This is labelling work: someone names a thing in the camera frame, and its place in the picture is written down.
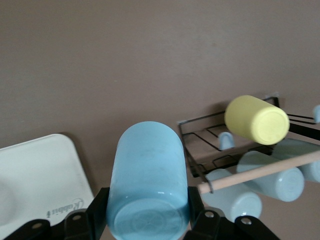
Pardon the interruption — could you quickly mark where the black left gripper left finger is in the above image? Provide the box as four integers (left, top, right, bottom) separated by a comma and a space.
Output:
4, 186, 111, 240

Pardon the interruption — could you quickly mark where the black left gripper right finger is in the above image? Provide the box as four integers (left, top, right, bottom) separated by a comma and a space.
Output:
183, 186, 278, 240

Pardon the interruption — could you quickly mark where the light blue cup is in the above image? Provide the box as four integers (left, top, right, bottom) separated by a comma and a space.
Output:
105, 121, 192, 240

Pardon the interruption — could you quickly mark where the pale grey cup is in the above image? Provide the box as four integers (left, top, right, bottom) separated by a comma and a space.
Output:
203, 168, 263, 223
272, 138, 320, 183
236, 149, 306, 203

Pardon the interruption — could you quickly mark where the cream rectangular tray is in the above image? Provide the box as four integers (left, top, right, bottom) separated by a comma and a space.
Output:
0, 133, 95, 240

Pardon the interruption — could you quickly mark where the yellow cup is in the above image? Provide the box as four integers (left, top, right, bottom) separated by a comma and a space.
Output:
224, 94, 291, 146

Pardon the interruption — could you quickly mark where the black wire cup rack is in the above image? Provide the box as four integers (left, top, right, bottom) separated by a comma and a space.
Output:
177, 93, 320, 195

